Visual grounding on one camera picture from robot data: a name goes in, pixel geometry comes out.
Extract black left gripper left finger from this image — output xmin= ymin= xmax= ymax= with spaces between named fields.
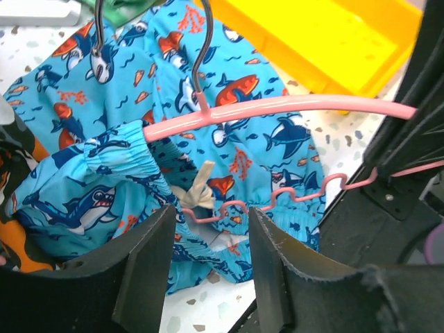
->
xmin=1 ymin=205 xmax=176 ymax=332

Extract yellow plastic tray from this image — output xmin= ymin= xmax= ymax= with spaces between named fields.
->
xmin=181 ymin=1 xmax=422 ymax=106

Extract pink wire hanger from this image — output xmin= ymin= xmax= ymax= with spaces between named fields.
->
xmin=92 ymin=1 xmax=443 ymax=223

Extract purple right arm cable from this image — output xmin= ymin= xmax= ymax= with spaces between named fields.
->
xmin=423 ymin=223 xmax=444 ymax=265

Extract blue shark print shorts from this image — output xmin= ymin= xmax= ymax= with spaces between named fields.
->
xmin=8 ymin=1 xmax=325 ymax=294

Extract green white tie-dye shorts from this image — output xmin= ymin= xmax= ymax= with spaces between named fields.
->
xmin=102 ymin=1 xmax=180 ymax=28

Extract orange black camouflage shorts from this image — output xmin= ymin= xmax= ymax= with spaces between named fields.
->
xmin=1 ymin=99 xmax=58 ymax=273

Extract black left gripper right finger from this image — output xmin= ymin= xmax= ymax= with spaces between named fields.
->
xmin=248 ymin=208 xmax=405 ymax=332

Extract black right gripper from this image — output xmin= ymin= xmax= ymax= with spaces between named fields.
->
xmin=320 ymin=1 xmax=443 ymax=264

